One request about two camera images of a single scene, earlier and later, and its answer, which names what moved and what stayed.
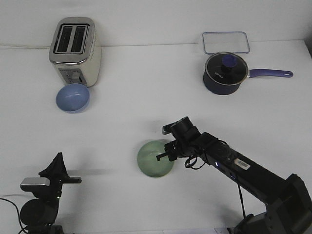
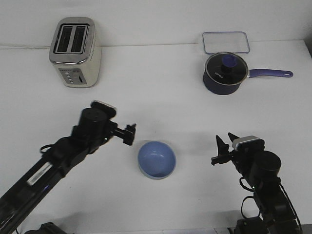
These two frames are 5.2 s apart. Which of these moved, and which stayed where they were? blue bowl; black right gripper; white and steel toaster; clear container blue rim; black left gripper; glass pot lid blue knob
Moved: black right gripper; blue bowl; black left gripper
Stayed: glass pot lid blue knob; white and steel toaster; clear container blue rim
